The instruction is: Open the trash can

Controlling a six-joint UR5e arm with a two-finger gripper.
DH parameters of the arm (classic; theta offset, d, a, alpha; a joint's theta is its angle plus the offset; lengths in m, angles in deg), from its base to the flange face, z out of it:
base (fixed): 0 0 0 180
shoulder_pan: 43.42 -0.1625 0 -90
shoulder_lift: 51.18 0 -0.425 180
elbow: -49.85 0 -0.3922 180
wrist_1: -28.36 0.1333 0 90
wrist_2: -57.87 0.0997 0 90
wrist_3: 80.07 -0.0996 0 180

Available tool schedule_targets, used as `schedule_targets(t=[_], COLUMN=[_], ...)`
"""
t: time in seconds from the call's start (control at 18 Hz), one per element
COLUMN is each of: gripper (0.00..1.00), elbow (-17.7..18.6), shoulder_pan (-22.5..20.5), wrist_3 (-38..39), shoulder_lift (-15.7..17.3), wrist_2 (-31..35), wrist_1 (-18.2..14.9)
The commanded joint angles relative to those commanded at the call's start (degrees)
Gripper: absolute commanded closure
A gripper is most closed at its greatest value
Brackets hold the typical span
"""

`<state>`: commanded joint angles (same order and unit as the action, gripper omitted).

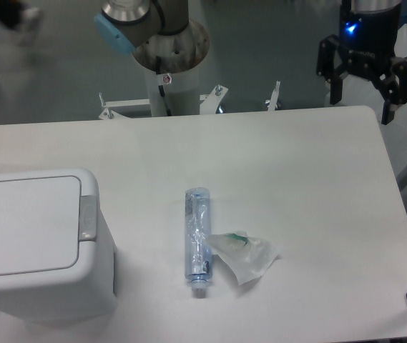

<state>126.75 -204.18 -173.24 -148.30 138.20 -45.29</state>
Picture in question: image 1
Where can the grey lid push button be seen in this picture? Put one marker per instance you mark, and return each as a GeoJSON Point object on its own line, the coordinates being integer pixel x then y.
{"type": "Point", "coordinates": [87, 218]}

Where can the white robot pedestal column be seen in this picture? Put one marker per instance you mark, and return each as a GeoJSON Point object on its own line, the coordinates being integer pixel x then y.
{"type": "Point", "coordinates": [171, 70]}

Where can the blurred walking foot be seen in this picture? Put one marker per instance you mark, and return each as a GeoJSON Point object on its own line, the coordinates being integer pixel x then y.
{"type": "Point", "coordinates": [23, 19]}

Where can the white plastic trash can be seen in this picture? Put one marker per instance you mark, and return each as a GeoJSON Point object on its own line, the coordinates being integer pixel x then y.
{"type": "Point", "coordinates": [85, 289]}

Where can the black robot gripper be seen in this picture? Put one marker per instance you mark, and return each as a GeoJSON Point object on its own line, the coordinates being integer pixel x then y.
{"type": "Point", "coordinates": [365, 48]}

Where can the grey robot arm with blue cap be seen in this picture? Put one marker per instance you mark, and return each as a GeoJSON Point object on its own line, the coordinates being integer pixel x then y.
{"type": "Point", "coordinates": [126, 25]}

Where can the clear plastic bag wrapper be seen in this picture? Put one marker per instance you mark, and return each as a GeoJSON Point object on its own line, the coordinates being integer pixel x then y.
{"type": "Point", "coordinates": [248, 257]}

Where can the clear plastic water bottle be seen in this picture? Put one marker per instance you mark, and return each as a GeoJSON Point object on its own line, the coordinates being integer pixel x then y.
{"type": "Point", "coordinates": [198, 254]}

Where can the white pedestal base frame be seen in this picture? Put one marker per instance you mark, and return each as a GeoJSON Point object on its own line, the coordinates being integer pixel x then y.
{"type": "Point", "coordinates": [209, 103]}

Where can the white trash can lid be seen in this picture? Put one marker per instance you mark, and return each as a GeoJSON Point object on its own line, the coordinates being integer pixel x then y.
{"type": "Point", "coordinates": [39, 224]}

